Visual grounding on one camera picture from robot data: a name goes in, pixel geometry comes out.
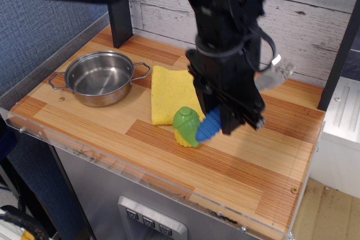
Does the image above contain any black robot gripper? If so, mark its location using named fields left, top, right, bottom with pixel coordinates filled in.
left=186, top=37, right=265, bottom=135

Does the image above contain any blue handled metal fork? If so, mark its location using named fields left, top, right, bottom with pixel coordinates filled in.
left=195, top=54, right=296, bottom=143

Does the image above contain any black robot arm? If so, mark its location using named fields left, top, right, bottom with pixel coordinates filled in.
left=186, top=0, right=266, bottom=139

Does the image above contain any green yellow toy corn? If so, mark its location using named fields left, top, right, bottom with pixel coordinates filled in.
left=172, top=106, right=200, bottom=147

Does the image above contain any yellow folded cloth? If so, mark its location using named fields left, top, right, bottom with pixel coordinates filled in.
left=151, top=66, right=205, bottom=125

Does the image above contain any stainless steel pot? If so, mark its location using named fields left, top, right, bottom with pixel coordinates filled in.
left=48, top=51, right=151, bottom=107

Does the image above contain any white ribbed side cabinet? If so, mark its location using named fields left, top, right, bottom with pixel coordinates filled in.
left=309, top=77, right=359, bottom=198

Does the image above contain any silver button control panel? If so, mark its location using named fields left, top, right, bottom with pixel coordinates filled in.
left=118, top=196, right=188, bottom=239

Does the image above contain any stainless steel cabinet front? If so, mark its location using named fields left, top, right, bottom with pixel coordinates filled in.
left=53, top=146, right=265, bottom=240

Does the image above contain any clear acrylic table guard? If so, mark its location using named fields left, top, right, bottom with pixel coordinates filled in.
left=1, top=104, right=324, bottom=239

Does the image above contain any yellow object bottom left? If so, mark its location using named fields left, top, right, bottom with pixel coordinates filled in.
left=20, top=230, right=35, bottom=240

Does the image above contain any black left frame post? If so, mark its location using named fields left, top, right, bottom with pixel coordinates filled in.
left=107, top=0, right=133, bottom=48

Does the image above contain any black frame post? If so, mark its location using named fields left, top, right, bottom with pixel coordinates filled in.
left=317, top=2, right=359, bottom=111
left=107, top=0, right=133, bottom=48

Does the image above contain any black right frame post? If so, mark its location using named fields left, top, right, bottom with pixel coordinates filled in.
left=317, top=2, right=359, bottom=111

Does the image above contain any black braided cable sleeve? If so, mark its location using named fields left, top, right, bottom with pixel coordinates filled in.
left=0, top=208, right=50, bottom=240

